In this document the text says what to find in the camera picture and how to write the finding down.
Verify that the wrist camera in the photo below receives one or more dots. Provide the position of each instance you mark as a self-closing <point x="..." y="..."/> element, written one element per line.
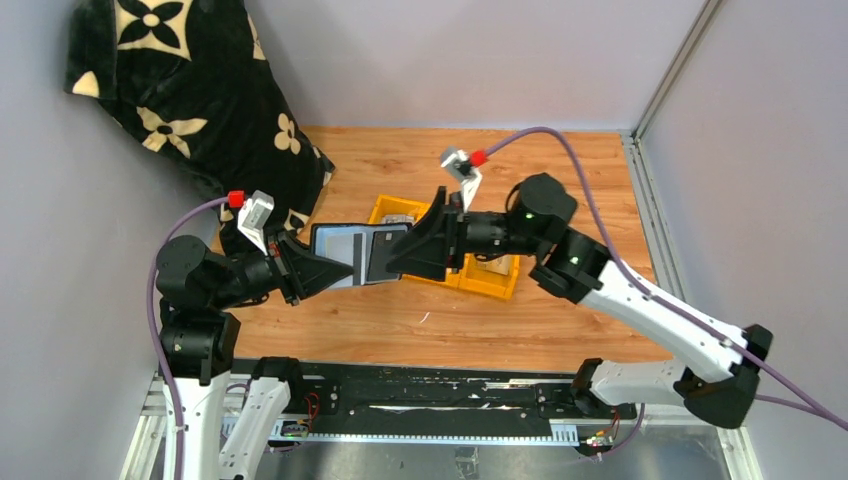
<point x="253" y="216"/>
<point x="458" y="164"/>

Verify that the black floral blanket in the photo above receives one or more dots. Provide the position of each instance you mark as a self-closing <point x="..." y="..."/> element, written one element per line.
<point x="188" y="80"/>

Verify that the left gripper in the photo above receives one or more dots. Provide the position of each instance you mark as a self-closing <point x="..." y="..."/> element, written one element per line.
<point x="286" y="268"/>

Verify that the right yellow bin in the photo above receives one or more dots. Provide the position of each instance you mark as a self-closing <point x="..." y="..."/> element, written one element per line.
<point x="474" y="280"/>

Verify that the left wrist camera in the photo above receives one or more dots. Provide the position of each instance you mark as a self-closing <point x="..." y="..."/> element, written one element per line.
<point x="253" y="216"/>

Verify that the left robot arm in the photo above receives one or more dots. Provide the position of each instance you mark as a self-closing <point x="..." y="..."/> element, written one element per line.
<point x="196" y="345"/>

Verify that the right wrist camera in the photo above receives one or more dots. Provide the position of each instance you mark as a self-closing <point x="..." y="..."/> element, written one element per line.
<point x="458" y="164"/>

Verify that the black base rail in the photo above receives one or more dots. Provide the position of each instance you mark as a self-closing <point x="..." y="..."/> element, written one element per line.
<point x="347" y="402"/>

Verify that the gold cards stack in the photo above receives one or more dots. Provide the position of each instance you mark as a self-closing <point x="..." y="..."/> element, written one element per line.
<point x="500" y="266"/>

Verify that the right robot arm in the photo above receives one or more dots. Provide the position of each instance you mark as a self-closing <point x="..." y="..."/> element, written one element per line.
<point x="714" y="370"/>

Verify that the left yellow bin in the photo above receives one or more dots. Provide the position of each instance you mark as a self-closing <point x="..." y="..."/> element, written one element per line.
<point x="386" y="204"/>

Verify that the silver cards stack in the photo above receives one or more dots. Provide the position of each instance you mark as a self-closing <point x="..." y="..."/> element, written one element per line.
<point x="398" y="219"/>

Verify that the aluminium frame post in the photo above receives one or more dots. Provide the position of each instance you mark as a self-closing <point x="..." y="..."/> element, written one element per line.
<point x="699" y="28"/>

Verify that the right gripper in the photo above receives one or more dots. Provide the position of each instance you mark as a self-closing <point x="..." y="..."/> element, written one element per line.
<point x="452" y="231"/>

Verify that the black credit card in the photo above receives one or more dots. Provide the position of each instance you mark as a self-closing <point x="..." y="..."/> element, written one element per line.
<point x="382" y="239"/>

